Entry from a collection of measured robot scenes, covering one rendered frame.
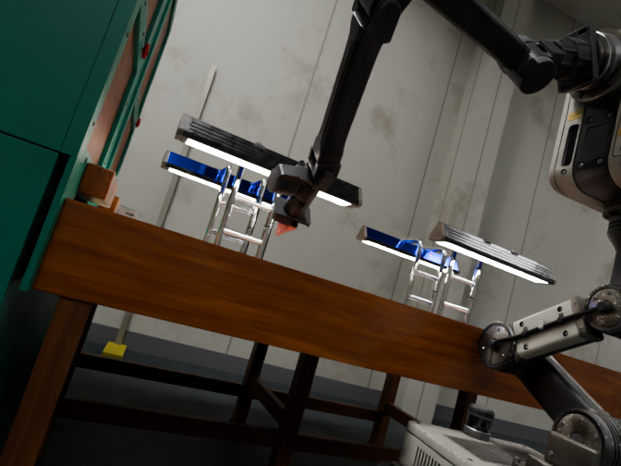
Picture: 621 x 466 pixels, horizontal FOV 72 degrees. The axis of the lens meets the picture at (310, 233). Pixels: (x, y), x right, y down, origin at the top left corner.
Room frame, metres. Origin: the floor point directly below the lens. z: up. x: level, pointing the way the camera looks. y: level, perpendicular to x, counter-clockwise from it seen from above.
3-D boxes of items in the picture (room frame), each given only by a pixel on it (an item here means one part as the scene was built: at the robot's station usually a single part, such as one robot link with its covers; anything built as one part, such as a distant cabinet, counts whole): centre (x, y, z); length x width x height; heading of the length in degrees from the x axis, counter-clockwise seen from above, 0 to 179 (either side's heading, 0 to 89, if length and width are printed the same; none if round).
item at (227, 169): (1.77, 0.34, 0.90); 0.20 x 0.19 x 0.45; 112
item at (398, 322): (1.24, -0.34, 0.67); 1.81 x 0.12 x 0.19; 112
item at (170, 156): (1.84, 0.37, 1.08); 0.62 x 0.08 x 0.07; 112
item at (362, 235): (2.21, -0.53, 1.08); 0.62 x 0.08 x 0.07; 112
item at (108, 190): (1.10, 0.55, 0.83); 0.30 x 0.06 x 0.07; 22
